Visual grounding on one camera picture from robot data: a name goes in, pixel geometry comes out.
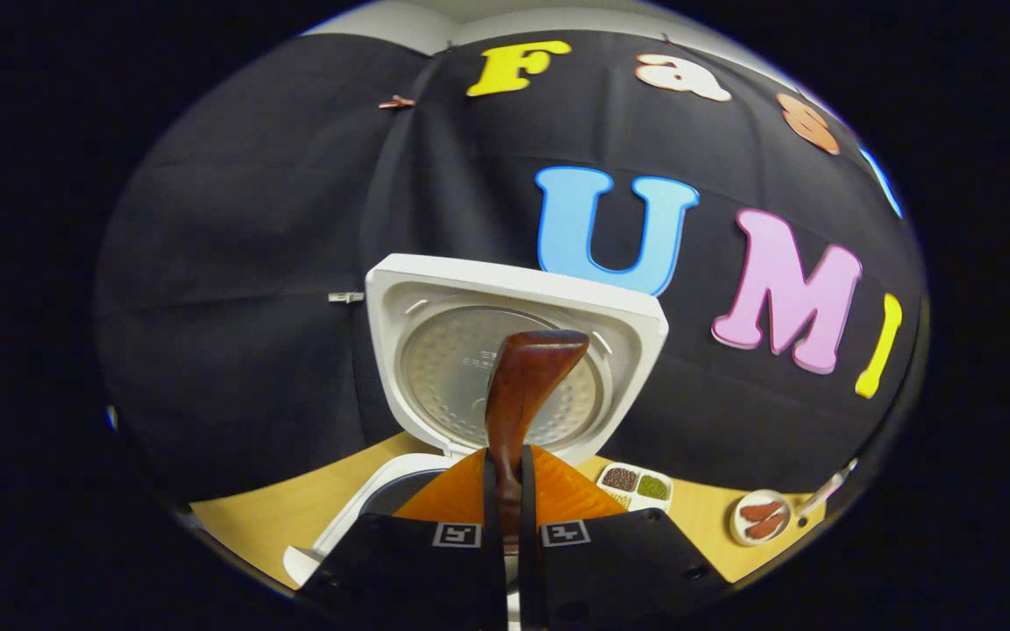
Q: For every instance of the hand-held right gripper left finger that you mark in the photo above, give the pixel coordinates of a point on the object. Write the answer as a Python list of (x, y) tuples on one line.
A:
[(417, 578)]

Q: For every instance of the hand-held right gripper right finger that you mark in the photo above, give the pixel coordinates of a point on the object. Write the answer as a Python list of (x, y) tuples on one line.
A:
[(610, 578)]

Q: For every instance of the brown wooden spoon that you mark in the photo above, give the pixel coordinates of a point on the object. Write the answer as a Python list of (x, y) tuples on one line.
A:
[(522, 377)]

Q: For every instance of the white rice cooker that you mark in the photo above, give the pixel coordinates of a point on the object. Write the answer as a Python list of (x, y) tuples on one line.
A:
[(628, 350)]

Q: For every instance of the white divided bean dish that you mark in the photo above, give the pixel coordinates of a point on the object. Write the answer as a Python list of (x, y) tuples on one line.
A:
[(636, 484)]

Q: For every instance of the white round plate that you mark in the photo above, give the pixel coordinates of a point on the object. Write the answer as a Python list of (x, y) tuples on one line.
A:
[(737, 530)]

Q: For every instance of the red meat piece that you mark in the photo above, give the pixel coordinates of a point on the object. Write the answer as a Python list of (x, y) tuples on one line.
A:
[(766, 526), (761, 510)]

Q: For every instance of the silver metal clip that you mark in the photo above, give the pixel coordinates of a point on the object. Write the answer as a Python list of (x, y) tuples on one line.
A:
[(345, 297)]

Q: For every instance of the black backdrop cloth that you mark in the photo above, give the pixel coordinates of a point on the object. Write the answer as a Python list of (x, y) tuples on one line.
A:
[(233, 263)]

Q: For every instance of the copper metal clip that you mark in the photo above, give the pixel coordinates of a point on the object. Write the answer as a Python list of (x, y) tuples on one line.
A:
[(396, 102)]

